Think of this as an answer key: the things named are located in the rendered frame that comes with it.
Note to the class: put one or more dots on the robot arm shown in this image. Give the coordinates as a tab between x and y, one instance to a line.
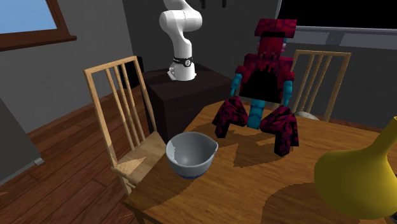
182	46

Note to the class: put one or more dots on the dark robot stand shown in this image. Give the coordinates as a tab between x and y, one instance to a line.
183	102

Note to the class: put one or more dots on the grey bowl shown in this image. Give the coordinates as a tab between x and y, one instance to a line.
189	155

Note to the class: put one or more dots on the wooden spindle-back chair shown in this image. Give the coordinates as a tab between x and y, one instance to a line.
322	80
136	155

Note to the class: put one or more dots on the red and blue blocky figure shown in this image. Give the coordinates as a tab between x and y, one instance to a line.
266	77

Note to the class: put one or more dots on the wooden dining table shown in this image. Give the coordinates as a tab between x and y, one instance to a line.
248	192

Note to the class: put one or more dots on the dark window with grey sill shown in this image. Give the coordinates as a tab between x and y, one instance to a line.
341	18

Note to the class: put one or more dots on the yellow vase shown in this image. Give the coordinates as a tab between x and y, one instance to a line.
356	183

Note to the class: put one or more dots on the grey cabinet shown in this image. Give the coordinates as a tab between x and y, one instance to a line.
12	145

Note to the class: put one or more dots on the window with brown frame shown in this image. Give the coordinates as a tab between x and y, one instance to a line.
28	18

